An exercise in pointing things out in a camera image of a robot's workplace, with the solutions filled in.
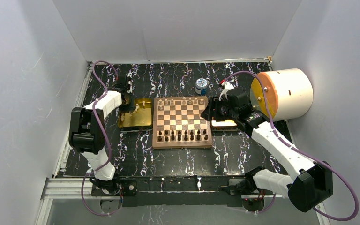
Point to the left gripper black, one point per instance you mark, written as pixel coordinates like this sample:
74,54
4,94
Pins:
130,108

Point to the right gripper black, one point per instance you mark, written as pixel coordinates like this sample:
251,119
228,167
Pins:
214,103

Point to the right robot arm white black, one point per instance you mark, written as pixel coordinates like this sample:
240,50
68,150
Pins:
307,182

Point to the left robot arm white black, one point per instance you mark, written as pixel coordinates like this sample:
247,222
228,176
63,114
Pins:
87,134

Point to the wooden chess board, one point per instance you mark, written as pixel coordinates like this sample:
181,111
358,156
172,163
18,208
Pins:
180,117

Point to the left gold tin tray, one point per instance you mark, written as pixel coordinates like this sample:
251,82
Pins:
138,120

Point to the gold tin tray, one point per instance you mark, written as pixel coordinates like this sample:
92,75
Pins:
138,120
227,125

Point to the right gold tin tray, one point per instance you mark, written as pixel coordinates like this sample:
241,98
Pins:
227,125

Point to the blue white small jar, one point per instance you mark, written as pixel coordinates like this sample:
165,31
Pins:
201,85

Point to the white cylinder orange lid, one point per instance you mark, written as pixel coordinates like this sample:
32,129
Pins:
289,93

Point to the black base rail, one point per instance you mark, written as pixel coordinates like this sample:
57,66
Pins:
230,191

